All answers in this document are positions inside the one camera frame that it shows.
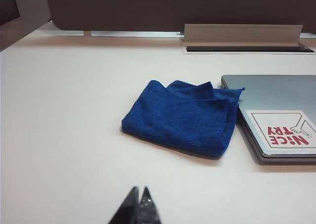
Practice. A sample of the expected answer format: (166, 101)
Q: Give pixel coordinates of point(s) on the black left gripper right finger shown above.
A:
(148, 212)

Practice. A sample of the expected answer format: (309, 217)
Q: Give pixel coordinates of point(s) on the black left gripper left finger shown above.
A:
(128, 214)

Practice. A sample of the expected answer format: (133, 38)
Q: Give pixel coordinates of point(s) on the blue microfibre rag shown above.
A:
(182, 120)

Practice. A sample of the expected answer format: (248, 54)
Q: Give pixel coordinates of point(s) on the silver closed laptop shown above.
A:
(271, 95)

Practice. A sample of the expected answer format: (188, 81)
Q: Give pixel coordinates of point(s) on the white sticker with red letters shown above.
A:
(284, 121)

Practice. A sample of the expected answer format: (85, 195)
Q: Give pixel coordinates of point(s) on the grey-brown desk divider panel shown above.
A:
(148, 6)

